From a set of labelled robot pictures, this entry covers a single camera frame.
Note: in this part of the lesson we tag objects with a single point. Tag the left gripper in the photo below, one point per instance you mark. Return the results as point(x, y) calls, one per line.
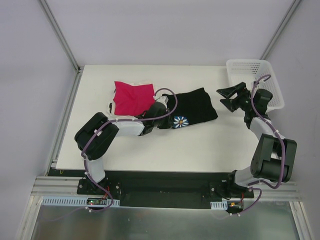
point(164, 120)

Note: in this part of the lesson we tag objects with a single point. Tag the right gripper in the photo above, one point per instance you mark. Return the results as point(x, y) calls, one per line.
point(238, 97)

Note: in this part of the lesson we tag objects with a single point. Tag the pink t-shirt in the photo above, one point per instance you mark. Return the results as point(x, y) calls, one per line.
point(132, 100)

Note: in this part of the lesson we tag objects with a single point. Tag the black daisy print t-shirt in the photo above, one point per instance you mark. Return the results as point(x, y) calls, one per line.
point(190, 108)

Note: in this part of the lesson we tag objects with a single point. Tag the white t-shirt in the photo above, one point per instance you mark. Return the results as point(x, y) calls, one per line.
point(111, 105)

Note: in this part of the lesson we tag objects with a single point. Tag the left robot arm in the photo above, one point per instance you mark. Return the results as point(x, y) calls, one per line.
point(97, 135)

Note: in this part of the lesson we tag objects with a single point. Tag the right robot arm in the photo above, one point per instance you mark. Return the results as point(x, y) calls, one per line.
point(273, 160)

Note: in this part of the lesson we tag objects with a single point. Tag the white plastic basket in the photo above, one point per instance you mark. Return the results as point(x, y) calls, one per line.
point(249, 71)

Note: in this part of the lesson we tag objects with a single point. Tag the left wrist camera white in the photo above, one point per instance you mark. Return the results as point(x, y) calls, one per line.
point(161, 99)

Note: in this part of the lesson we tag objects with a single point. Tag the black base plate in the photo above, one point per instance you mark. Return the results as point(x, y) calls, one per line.
point(152, 189)

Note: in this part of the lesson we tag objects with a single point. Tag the right white cable duct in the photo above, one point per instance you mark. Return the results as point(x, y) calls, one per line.
point(219, 205)

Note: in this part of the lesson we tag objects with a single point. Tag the white cable duct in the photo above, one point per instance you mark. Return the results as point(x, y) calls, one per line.
point(68, 201)
point(219, 205)

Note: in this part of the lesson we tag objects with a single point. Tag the left white cable duct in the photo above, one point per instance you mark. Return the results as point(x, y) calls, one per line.
point(68, 201)

